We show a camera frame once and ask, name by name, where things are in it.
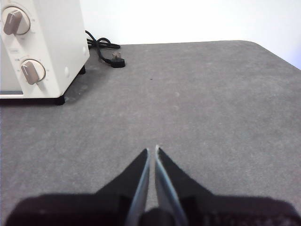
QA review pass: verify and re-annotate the black power plug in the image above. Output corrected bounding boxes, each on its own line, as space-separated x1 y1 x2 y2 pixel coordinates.
110 52 126 69

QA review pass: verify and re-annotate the cream Toshiba toaster oven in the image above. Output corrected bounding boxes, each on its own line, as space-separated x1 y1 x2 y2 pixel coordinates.
0 0 91 106

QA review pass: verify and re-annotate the cream oven knob beige grip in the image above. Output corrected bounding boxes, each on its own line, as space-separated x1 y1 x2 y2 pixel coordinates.
20 58 47 85
1 6 31 36

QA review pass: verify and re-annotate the black oven power cable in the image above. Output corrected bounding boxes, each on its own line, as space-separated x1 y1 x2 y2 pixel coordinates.
84 30 121 65

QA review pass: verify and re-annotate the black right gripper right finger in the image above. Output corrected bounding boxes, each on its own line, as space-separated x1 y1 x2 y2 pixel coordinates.
154 145 301 226

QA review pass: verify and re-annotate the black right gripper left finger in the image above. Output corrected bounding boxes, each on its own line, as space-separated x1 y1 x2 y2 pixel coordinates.
4 148 151 226

